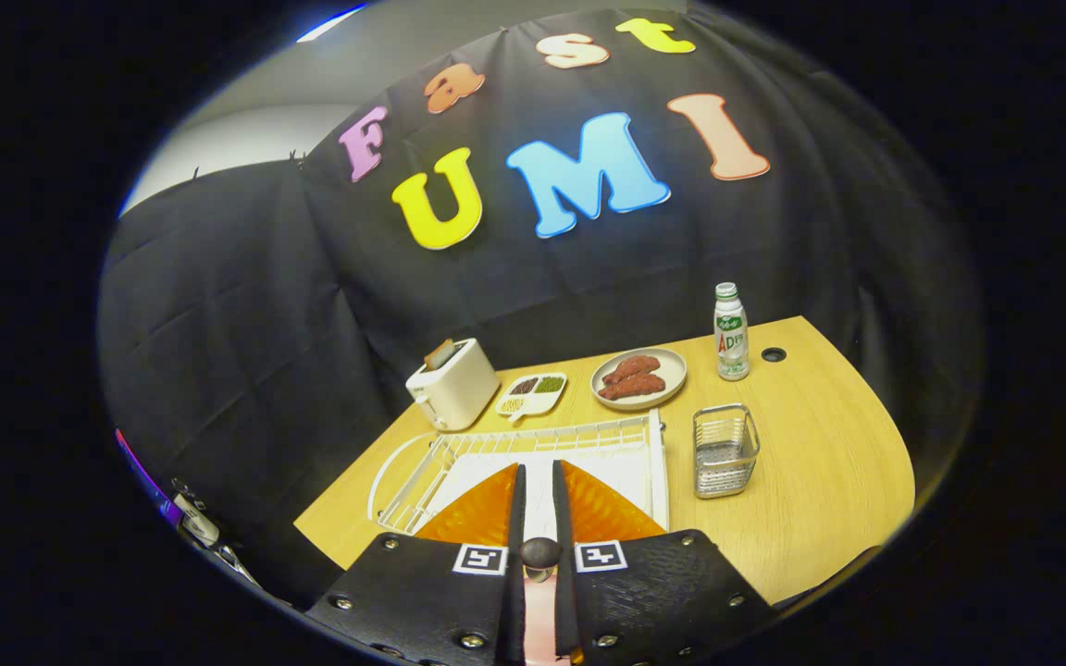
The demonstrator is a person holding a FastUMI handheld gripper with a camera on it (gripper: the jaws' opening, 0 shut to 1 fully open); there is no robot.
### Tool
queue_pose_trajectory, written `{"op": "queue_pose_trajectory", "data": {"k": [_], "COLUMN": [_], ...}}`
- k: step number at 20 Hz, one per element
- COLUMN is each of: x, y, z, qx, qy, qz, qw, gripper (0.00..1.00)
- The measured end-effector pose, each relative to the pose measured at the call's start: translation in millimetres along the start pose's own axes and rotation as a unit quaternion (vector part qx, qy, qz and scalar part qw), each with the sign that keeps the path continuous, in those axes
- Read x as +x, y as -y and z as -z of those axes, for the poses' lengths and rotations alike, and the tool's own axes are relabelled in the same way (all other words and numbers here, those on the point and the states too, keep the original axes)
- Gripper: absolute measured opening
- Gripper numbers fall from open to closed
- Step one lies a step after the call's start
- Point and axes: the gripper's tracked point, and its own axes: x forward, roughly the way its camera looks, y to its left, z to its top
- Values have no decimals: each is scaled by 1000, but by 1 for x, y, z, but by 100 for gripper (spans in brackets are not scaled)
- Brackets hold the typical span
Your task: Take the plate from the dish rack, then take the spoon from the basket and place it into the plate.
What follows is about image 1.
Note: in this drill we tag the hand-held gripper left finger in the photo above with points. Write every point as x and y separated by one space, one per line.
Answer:
516 509

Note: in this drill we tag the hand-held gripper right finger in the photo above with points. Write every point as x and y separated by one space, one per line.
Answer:
561 509

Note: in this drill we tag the pink plate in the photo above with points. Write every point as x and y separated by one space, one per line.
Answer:
540 620

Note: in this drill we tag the beige round dish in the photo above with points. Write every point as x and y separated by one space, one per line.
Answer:
672 370

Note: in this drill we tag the white divided bean tray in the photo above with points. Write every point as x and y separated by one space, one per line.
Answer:
533 400

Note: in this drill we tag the white toaster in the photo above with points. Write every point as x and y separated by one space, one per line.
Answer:
459 388

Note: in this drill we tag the red meat piece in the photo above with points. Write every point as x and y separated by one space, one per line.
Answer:
635 367
635 386

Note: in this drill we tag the toast slice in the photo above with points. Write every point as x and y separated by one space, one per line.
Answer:
440 354

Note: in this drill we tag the white drink bottle green label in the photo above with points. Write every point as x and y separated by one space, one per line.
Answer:
732 342

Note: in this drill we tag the black round table grommet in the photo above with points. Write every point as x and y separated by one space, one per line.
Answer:
774 354

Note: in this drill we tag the white printed tag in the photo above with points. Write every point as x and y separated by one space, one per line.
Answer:
200 523

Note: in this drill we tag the black backdrop cloth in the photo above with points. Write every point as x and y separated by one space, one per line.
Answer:
246 305

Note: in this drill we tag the purple glowing screen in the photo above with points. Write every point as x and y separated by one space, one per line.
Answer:
167 511

